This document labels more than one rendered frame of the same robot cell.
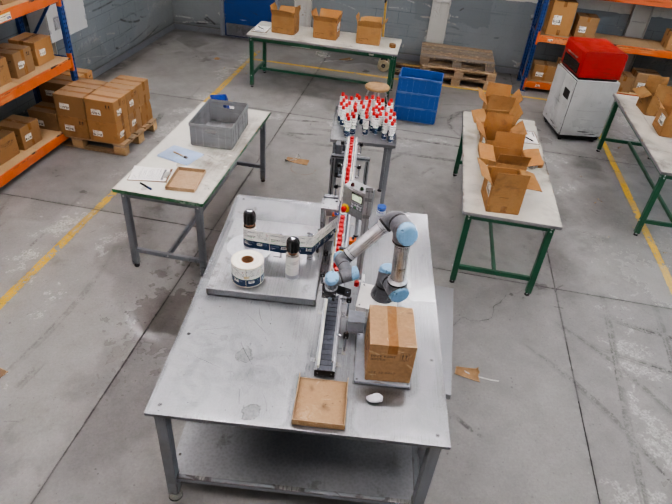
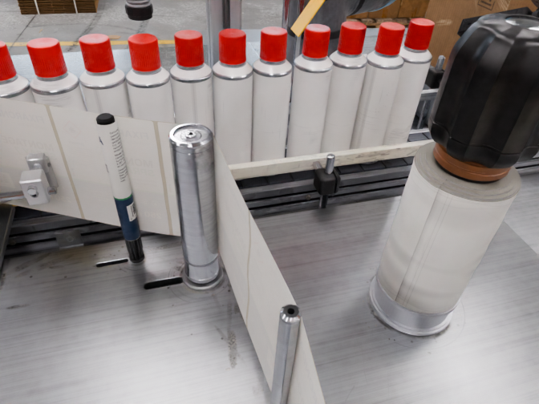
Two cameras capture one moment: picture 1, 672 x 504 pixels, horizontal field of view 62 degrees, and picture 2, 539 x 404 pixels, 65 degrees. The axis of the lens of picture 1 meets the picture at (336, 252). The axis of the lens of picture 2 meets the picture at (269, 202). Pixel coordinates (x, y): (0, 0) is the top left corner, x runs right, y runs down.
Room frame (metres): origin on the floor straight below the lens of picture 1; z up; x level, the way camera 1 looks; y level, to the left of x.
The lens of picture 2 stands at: (3.00, 0.49, 1.26)
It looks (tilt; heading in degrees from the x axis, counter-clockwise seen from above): 40 degrees down; 251
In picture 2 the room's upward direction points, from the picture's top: 4 degrees clockwise
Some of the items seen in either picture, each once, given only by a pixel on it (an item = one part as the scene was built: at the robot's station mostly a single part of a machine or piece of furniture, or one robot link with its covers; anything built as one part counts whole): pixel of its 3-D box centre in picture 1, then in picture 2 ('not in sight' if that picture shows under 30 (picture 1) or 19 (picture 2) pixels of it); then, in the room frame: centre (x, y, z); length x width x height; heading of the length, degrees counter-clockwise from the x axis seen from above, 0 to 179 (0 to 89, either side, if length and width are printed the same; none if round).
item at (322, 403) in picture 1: (321, 400); not in sight; (1.82, 0.00, 0.85); 0.30 x 0.26 x 0.04; 179
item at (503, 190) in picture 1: (506, 183); not in sight; (4.11, -1.34, 0.97); 0.51 x 0.39 x 0.37; 88
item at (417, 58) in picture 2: not in sight; (403, 91); (2.62, -0.02, 0.98); 0.05 x 0.05 x 0.20
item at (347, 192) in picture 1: (357, 200); not in sight; (2.93, -0.10, 1.38); 0.17 x 0.10 x 0.19; 54
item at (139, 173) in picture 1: (147, 175); not in sight; (3.94, 1.59, 0.81); 0.38 x 0.36 x 0.02; 173
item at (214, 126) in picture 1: (220, 123); not in sight; (4.86, 1.20, 0.91); 0.60 x 0.40 x 0.22; 176
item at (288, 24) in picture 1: (285, 18); not in sight; (8.57, 1.07, 0.97); 0.47 x 0.41 x 0.37; 169
